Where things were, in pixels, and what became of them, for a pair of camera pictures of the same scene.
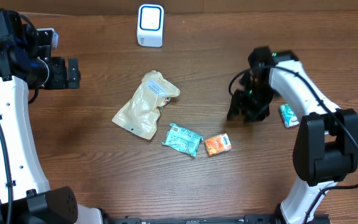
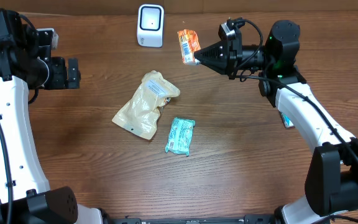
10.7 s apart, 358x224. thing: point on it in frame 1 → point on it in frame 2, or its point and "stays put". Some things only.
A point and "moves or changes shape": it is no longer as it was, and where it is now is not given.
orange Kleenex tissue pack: (219, 144) → (189, 43)
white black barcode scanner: (150, 25) stays put
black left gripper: (62, 81) stays put
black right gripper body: (256, 102) → (244, 56)
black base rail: (247, 219) stays put
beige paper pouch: (140, 115) stays put
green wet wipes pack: (183, 139) moves or changes shape
